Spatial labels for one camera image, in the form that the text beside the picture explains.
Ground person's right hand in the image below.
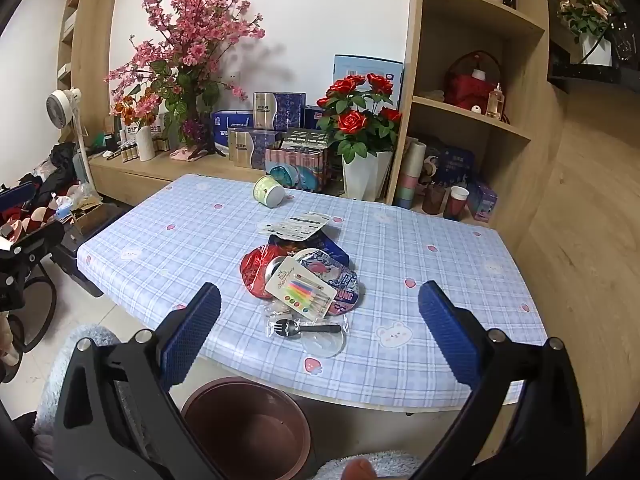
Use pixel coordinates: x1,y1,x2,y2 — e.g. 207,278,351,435
346,458,375,480

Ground blue and pink foil wrapper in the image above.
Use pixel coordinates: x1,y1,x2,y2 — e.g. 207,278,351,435
300,250,366,317

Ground white standing fan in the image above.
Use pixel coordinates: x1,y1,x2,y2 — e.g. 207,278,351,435
46,87,94,187

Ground pink roses in white pot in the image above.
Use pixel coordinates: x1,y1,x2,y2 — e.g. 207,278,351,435
557,0,619,67

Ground brown round waste bin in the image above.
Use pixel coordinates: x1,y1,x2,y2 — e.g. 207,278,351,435
180,379,312,480

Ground wooden shelf unit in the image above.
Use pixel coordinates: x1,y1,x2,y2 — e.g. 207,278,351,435
385,0,568,243

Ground pink tumbler set pack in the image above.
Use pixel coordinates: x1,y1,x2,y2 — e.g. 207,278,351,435
265,147,332,194

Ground stack of pastel cups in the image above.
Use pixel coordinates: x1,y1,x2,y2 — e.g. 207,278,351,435
394,136,428,210

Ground red basket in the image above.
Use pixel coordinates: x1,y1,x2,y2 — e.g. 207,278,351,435
444,51,503,111

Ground low wooden cabinet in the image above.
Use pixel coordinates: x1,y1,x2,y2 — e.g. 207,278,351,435
88,152,273,207

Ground black chair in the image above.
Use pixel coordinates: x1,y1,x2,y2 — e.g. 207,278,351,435
0,260,59,357

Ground pile of clothes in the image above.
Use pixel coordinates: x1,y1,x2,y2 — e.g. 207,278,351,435
0,142,107,242

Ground black printed box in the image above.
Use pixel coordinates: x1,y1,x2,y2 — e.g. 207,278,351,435
280,127,334,154

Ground row of small brown bottles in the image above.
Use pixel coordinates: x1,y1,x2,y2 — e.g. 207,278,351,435
104,130,172,164

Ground red cup with white rim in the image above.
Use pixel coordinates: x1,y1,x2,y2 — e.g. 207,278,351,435
444,186,470,221

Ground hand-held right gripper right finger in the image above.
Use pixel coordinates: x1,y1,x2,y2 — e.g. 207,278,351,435
415,281,586,480

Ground red roses in white pot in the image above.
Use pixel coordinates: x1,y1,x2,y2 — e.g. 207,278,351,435
315,74,404,202

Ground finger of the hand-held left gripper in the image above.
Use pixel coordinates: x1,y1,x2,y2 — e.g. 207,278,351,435
0,182,39,218
0,220,67,263

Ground dark blue carton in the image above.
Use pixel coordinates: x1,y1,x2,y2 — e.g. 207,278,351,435
267,232,351,267

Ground green paper cup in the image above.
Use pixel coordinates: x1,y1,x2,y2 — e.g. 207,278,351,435
252,175,286,209

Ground wooden wall shelf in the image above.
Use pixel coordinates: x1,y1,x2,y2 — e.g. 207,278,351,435
55,0,94,92

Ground pink blossom arrangement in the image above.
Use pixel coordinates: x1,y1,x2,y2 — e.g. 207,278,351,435
103,0,267,157

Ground blue and white carton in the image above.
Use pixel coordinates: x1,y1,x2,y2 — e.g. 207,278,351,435
211,110,256,156

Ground white vase with orange flowers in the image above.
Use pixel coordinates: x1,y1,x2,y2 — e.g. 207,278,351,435
110,89,159,162

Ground clear printed plastic package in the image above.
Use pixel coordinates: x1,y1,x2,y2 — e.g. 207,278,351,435
257,211,334,242

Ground pink flat pouch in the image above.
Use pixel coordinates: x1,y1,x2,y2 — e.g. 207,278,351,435
170,147,214,162

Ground amber perfume bottle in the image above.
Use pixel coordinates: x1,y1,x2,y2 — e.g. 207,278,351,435
485,82,505,121

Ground white paper bowl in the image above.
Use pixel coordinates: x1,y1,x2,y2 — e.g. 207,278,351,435
292,247,329,267

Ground small blue box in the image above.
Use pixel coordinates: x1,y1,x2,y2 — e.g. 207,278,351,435
470,180,499,224

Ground coloured candle pack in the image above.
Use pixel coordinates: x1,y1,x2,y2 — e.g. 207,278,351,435
264,256,339,319

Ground dark brown glass cup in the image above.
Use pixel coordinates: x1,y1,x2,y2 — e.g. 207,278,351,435
422,183,448,216

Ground wrapped black plastic fork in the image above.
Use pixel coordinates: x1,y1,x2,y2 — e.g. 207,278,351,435
265,317,349,341

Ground dark blue gift box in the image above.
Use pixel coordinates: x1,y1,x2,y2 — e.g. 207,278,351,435
434,145,477,191

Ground clear round lid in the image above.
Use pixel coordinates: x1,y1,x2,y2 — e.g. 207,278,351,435
302,332,347,360

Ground blue and silver gift box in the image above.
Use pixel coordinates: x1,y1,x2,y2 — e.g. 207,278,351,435
227,127,291,171
252,91,307,131

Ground small plush toy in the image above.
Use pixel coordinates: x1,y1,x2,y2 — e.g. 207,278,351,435
417,155,437,187

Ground blue plaid tablecloth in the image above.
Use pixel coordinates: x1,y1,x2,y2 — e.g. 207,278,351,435
76,174,548,408

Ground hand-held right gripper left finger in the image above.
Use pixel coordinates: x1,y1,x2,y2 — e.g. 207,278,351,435
52,282,226,480

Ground crushed red can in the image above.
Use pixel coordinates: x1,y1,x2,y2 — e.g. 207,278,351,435
239,245,291,303

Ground light blue fluffy cloth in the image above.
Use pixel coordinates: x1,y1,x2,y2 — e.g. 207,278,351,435
312,450,427,480
32,324,122,436

